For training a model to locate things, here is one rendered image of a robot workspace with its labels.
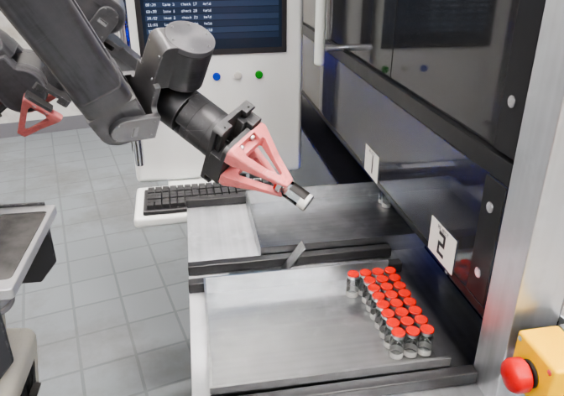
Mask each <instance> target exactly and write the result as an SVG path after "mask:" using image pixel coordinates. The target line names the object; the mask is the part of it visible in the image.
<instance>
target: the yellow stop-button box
mask: <svg viewBox="0 0 564 396"><path fill-rule="evenodd" d="M513 357H522V358H523V359H524V360H525V361H526V362H527V363H528V365H529V366H530V369H531V371H532V374H533V379H534V385H533V388H532V390H531V391H530V392H529V393H524V395H525V396H564V324H561V325H559V326H548V327H541V328H535V329H528V330H522V331H520V332H519V335H518V338H517V342H516V346H515V349H514V356H513Z"/></svg>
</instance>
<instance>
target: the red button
mask: <svg viewBox="0 0 564 396"><path fill-rule="evenodd" d="M500 372H501V377H502V380H503V382H504V385H505V387H506V388H507V389H508V390H509V391H510V392H512V393H515V394H521V393H529V392H530V391H531V390H532V388H533V385H534V379H533V374H532V371H531V369H530V366H529V365H528V363H527V362H526V361H525V360H524V359H523V358H522V357H508V358H506V359H505V360H504V361H503V362H502V363H501V367H500Z"/></svg>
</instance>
